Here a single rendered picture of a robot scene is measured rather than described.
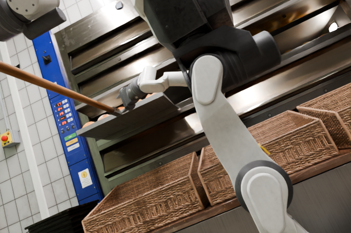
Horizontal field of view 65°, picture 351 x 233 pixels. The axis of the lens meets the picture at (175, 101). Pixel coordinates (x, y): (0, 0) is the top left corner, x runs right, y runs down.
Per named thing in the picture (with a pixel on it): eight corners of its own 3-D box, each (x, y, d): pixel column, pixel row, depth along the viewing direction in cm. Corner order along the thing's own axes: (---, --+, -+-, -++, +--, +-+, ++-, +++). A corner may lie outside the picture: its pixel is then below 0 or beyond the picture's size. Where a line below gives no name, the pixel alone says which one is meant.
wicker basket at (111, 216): (129, 230, 167) (115, 185, 175) (214, 194, 161) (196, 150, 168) (88, 257, 121) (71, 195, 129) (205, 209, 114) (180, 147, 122)
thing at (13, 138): (9, 148, 201) (6, 135, 204) (21, 142, 200) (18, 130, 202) (1, 148, 194) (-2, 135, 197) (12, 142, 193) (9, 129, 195)
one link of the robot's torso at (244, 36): (279, 70, 88) (254, 25, 93) (285, 56, 76) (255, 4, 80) (199, 107, 92) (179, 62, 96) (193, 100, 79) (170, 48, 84)
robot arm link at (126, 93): (137, 109, 142) (150, 98, 134) (121, 112, 135) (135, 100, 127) (129, 88, 145) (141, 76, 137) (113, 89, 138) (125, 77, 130)
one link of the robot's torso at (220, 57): (240, 89, 90) (224, 58, 93) (239, 78, 77) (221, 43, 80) (203, 106, 92) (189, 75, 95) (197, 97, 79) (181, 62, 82)
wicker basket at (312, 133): (220, 193, 160) (200, 148, 168) (314, 154, 152) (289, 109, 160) (209, 207, 114) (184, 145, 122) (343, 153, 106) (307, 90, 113)
